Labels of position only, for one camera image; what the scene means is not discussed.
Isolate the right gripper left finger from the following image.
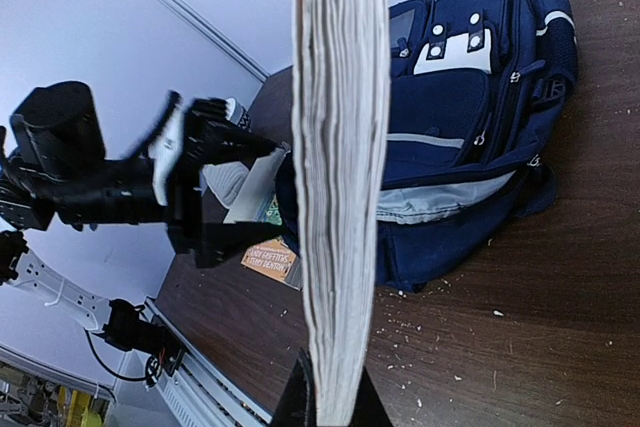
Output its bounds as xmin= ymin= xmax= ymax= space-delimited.
xmin=269 ymin=349 xmax=316 ymax=427

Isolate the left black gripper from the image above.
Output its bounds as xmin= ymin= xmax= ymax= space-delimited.
xmin=1 ymin=81 xmax=286 ymax=268

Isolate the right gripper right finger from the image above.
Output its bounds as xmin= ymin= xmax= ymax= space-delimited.
xmin=352 ymin=369 xmax=393 ymax=427

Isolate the beige ribbed pencil case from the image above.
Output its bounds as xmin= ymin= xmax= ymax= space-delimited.
xmin=202 ymin=162 xmax=249 ymax=209

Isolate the orange treehouse book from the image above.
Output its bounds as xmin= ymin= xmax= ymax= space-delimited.
xmin=222 ymin=146 xmax=304 ymax=291

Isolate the pink story book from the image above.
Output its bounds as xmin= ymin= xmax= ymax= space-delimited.
xmin=291 ymin=0 xmax=391 ymax=426

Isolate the navy blue backpack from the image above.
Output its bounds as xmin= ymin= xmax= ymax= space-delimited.
xmin=274 ymin=0 xmax=580 ymax=294

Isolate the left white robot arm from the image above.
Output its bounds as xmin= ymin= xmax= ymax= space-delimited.
xmin=1 ymin=81 xmax=284 ymax=380

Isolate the white patterned bowl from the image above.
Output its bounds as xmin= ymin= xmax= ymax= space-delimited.
xmin=225 ymin=97 xmax=251 ymax=132

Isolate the front aluminium rail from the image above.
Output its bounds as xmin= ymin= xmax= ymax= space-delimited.
xmin=143 ymin=298 xmax=272 ymax=427

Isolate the left aluminium frame post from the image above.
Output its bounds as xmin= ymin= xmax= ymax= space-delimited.
xmin=156 ymin=0 xmax=270 ymax=83

